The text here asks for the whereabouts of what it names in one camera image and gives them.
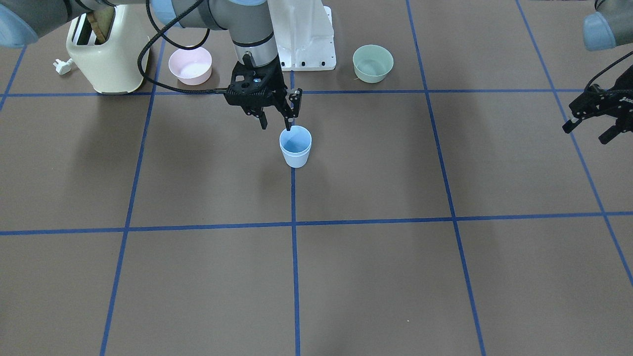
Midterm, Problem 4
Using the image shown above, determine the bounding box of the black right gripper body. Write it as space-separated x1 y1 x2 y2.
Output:
224 55 290 117

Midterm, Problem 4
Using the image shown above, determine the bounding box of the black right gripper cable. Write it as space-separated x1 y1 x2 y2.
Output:
137 0 230 95

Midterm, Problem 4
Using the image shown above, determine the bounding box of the bread slice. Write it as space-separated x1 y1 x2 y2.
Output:
86 7 115 45

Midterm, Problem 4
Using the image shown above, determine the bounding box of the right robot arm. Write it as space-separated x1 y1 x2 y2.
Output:
0 0 303 131

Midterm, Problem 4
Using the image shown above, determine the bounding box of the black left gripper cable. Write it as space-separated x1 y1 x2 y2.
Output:
584 49 633 92

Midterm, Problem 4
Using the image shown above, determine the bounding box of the light blue cup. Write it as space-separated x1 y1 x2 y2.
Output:
279 125 313 155
282 148 310 169

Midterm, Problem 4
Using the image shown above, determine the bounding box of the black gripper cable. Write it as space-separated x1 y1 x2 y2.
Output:
137 0 230 95
584 49 633 92

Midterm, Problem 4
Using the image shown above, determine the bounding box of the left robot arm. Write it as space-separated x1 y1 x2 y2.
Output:
561 0 633 145

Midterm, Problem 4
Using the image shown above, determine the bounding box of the green bowl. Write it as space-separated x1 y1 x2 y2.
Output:
352 44 394 84

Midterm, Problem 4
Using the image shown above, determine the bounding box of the white toaster plug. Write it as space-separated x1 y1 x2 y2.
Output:
53 58 74 75

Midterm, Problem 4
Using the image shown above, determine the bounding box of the pink bowl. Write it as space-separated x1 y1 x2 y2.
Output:
168 47 213 86

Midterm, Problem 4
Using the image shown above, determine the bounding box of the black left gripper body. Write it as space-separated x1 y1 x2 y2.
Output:
568 67 633 124

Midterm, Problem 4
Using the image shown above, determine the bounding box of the cream toaster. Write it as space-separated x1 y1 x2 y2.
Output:
66 4 149 95

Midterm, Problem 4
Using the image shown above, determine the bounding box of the white camera pillar base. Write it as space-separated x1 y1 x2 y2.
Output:
268 0 337 72

